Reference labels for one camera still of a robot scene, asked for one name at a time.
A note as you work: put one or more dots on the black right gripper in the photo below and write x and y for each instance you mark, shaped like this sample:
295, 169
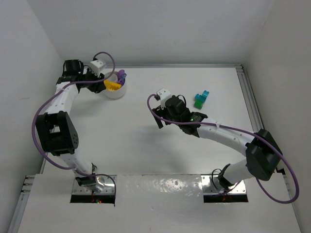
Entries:
160, 112

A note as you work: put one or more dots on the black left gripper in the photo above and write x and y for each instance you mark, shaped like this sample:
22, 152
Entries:
97, 85

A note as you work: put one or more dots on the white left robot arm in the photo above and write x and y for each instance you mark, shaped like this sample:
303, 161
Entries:
55, 129

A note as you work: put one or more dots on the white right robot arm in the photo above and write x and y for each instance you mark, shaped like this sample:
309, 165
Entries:
259, 149

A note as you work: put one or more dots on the yellow lego in container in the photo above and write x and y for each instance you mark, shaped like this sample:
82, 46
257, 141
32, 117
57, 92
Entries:
112, 86

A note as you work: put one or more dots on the green lego brick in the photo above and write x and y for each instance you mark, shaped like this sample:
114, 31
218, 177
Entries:
198, 104

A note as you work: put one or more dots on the lavender curved lego piece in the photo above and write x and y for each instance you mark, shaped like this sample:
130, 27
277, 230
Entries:
121, 75

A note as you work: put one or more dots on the white round divided container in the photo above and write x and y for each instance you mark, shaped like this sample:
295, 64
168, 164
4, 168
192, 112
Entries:
118, 93

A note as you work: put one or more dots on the cyan lego brick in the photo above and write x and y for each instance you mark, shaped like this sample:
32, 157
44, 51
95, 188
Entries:
202, 97

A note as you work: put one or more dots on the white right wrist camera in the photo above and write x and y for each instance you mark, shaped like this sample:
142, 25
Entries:
163, 95

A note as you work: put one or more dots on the aluminium frame rail back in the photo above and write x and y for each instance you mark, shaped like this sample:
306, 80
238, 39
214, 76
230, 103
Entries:
179, 65

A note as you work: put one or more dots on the aluminium frame rail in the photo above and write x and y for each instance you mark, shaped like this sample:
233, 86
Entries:
179, 65
249, 98

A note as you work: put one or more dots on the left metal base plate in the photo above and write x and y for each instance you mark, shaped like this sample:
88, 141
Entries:
99, 185

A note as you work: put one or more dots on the metal base plate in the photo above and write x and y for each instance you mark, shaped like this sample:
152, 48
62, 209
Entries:
99, 185
211, 186

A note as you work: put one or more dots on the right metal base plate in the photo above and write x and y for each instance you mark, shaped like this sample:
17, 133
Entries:
211, 186

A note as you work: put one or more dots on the aluminium frame rail right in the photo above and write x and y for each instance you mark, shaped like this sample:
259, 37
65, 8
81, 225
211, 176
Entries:
249, 98

